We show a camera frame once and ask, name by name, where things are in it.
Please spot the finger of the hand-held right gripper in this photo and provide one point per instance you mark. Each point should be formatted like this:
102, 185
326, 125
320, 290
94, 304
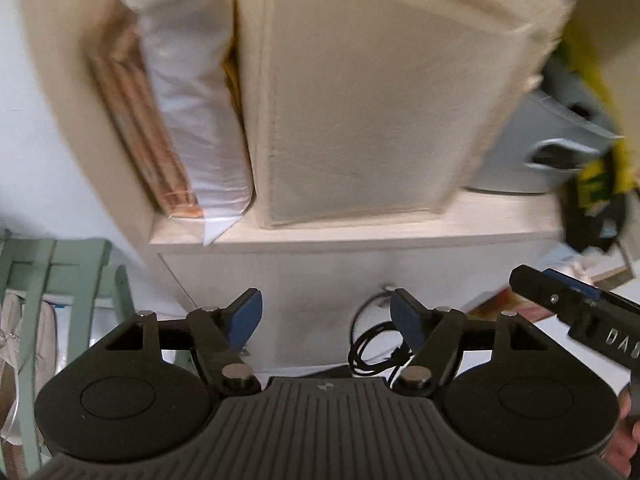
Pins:
545, 295
570, 282

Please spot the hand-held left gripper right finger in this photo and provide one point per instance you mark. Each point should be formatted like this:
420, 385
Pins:
405, 312

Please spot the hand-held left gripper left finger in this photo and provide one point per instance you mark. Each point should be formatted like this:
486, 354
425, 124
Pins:
247, 312

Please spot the beige wooden drawer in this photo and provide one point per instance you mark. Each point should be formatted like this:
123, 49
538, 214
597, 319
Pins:
300, 290

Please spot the person's right hand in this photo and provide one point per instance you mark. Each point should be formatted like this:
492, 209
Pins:
625, 435

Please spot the brown flat board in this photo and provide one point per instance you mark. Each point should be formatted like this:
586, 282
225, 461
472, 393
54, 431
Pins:
505, 305

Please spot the beige wooden shelf unit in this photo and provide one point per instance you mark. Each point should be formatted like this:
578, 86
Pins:
350, 235

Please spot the yellow black tote bag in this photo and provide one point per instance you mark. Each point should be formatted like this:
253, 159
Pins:
595, 190

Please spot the large grey plastic bin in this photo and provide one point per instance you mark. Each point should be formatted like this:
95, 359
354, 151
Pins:
525, 160

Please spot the white padded mailer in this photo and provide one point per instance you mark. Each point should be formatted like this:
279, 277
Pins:
195, 110

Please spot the green chair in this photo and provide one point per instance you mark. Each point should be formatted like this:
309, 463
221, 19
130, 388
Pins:
35, 280

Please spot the beige felt organizer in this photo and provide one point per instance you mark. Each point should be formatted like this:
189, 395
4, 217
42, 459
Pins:
370, 100

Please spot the stack of brown envelopes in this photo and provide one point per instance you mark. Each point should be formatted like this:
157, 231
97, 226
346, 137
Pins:
140, 125

